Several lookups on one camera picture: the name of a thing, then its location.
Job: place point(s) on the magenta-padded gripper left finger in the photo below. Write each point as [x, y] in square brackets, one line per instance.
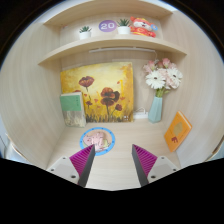
[81, 161]

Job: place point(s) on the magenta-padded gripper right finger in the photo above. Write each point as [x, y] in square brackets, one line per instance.
[145, 160]

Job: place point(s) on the round blue-rimmed cartoon mouse pad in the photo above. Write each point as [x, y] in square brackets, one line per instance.
[111, 138]

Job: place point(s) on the orange book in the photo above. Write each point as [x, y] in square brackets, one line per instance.
[177, 131]

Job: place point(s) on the white power strip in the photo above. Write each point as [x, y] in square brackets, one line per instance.
[140, 115]

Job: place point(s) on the teal faceted vase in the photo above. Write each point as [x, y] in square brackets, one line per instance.
[155, 111]

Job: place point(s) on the green and beige book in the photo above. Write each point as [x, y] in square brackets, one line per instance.
[71, 106]

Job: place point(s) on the yellow poppy flower painting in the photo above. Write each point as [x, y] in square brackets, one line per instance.
[103, 86]

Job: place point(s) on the pink and white flower bouquet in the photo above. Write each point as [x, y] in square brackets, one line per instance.
[163, 78]

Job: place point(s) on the white light bar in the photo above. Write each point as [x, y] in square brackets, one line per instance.
[120, 49]

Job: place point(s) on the wooden shelf board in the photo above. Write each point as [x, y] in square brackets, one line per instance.
[110, 41]
[106, 8]

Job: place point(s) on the small white-potted green plant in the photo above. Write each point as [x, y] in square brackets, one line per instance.
[124, 29]
[85, 34]

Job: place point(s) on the red plush toy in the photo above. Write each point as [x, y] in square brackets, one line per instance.
[142, 27]

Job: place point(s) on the round purple disc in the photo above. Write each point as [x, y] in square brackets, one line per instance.
[107, 25]

